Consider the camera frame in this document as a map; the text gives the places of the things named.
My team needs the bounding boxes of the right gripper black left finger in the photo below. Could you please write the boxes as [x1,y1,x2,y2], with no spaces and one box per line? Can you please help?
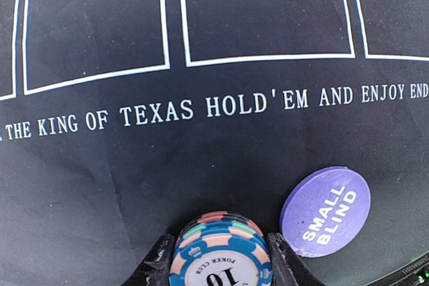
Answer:
[122,234,175,286]

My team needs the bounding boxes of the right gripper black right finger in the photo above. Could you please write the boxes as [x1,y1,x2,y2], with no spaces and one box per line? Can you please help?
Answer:
[266,232,324,286]

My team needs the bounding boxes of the purple small blind button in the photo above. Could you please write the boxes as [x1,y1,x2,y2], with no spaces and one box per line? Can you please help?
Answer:
[280,166,371,258]

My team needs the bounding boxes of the black poker mat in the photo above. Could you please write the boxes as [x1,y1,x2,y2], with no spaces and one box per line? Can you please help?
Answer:
[1,0,428,285]

